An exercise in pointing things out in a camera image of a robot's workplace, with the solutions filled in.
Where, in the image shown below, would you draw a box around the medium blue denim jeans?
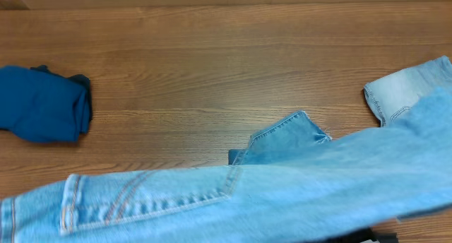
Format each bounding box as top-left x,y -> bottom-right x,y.
1,88 -> 451,242

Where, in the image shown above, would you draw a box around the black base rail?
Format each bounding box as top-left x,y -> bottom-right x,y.
307,228 -> 399,243

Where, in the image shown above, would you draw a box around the dark blue folded cloth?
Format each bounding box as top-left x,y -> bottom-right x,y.
1,65 -> 93,143

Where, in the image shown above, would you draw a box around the light washed denim jeans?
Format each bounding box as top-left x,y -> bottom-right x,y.
364,56 -> 451,126

